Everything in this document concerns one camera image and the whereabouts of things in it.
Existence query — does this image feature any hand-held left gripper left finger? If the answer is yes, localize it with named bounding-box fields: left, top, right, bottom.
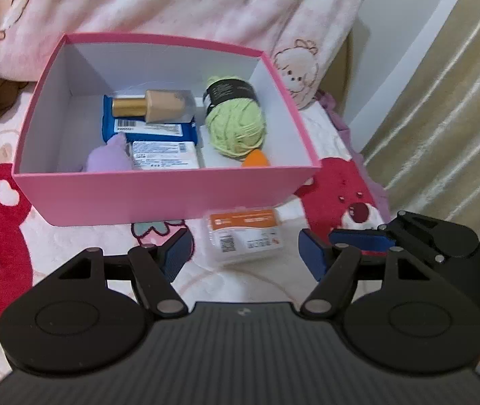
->
left=56, top=228, right=193, bottom=317

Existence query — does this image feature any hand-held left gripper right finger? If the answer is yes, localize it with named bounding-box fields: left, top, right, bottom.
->
left=299, top=228, right=434, bottom=320

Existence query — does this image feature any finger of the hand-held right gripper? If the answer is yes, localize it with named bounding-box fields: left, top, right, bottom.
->
left=328, top=211, right=444, bottom=263

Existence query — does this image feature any pink cardboard box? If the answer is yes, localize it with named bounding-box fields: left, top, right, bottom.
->
left=12, top=32, right=321, bottom=227

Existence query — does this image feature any white packet orange label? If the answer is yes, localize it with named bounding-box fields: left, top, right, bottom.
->
left=204, top=208, right=285, bottom=266

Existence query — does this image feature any small white box blue print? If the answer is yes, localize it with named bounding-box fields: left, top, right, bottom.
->
left=131, top=140, right=202, bottom=170

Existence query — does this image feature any orange makeup sponge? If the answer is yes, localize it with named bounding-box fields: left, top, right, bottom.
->
left=241, top=150, right=272, bottom=168

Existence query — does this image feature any purple plush cloth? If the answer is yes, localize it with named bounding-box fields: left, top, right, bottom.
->
left=85, top=133, right=133, bottom=173

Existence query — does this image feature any beige foundation bottle gold cap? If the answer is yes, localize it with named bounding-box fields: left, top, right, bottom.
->
left=111, top=89, right=197, bottom=124

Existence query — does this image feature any green yarn ball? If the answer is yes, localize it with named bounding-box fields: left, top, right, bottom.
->
left=203, top=76, right=266, bottom=158

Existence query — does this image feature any blue packet white label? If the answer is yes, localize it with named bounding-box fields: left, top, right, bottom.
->
left=102, top=95, right=200, bottom=144

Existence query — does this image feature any beige striped curtain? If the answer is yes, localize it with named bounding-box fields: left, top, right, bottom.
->
left=362, top=0, right=480, bottom=237

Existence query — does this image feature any pink bear printed blanket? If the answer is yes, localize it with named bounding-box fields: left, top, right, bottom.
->
left=0, top=0, right=379, bottom=110

